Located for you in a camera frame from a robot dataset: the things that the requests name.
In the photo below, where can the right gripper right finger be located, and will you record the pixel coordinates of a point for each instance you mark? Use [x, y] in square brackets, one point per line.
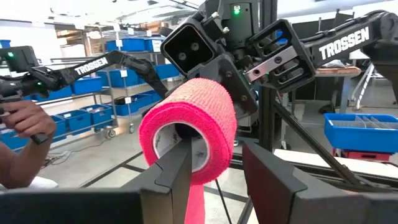
[270, 186]

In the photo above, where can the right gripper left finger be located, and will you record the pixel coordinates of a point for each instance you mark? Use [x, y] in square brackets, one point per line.
[168, 193]

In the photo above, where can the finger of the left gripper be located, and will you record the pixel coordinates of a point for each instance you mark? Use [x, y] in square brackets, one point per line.
[237, 90]

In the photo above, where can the red elastic bandage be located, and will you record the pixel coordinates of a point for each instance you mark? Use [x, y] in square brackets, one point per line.
[202, 102]

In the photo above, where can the person's forearm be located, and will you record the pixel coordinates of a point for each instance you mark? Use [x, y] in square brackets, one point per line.
[15, 165]

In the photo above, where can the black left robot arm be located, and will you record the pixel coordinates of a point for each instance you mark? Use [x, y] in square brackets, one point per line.
[342, 43]

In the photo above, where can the wooden table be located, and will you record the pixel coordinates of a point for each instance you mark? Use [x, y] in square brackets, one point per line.
[337, 71]

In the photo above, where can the blue plastic bin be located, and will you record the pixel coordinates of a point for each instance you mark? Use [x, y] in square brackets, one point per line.
[77, 121]
[136, 102]
[88, 85]
[60, 124]
[115, 79]
[130, 45]
[99, 115]
[168, 71]

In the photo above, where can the metal shelf cart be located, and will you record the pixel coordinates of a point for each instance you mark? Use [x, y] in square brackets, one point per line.
[111, 133]

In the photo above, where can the blue divided organizer bin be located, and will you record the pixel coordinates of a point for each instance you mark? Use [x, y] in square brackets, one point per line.
[348, 140]

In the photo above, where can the red plastic bin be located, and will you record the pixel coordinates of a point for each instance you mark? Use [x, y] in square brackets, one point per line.
[360, 155]

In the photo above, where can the person's hand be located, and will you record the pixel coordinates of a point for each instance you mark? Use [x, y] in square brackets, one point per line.
[28, 119]

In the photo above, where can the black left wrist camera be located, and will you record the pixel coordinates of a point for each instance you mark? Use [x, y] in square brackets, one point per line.
[186, 49]

